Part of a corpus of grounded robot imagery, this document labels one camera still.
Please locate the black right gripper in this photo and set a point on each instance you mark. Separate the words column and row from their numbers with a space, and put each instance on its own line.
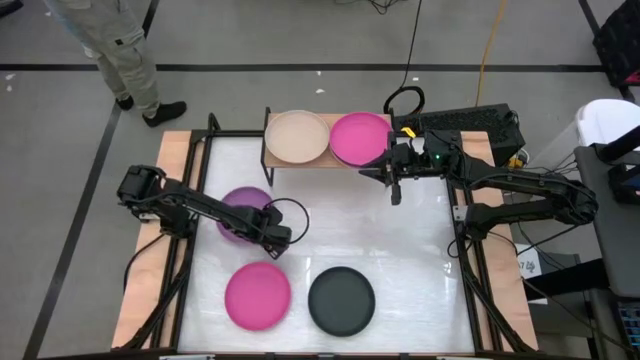
column 407, row 162

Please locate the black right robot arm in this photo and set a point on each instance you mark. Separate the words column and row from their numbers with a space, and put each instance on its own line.
column 550, row 192

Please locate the yellow tag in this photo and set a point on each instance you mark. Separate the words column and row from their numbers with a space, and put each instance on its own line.
column 408, row 132

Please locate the wooden shelf with black legs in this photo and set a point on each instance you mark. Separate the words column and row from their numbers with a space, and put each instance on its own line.
column 270, row 163

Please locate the pink plate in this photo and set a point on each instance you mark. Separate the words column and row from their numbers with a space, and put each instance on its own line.
column 257, row 296
column 360, row 137

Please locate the white round bin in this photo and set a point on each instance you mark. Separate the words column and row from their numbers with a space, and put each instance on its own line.
column 605, row 120

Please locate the white paper label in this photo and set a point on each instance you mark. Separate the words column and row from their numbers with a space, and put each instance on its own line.
column 530, row 260

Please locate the black crate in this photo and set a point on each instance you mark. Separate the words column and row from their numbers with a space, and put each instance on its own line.
column 620, row 45

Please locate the person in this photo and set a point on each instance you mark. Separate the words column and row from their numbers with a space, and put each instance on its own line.
column 120, row 45

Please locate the black plate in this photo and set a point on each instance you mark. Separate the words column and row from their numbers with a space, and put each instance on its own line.
column 341, row 301

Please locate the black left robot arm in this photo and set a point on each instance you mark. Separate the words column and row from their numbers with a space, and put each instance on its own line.
column 150, row 192

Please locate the white arm base bracket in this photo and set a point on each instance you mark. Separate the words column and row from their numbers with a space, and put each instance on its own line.
column 460, row 212
column 146, row 216

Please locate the wooden base board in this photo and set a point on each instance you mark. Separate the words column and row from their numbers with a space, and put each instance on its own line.
column 170, row 150

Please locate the black computer case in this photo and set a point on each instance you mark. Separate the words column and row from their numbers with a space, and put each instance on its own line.
column 470, row 122

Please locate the laptop keyboard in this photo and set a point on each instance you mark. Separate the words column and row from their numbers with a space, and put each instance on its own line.
column 630, row 325

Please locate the black aluminium table frame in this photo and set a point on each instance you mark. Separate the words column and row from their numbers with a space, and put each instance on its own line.
column 202, row 145

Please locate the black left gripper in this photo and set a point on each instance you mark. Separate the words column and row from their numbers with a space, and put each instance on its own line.
column 270, row 227

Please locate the peach plate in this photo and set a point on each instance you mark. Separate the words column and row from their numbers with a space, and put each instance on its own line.
column 297, row 136

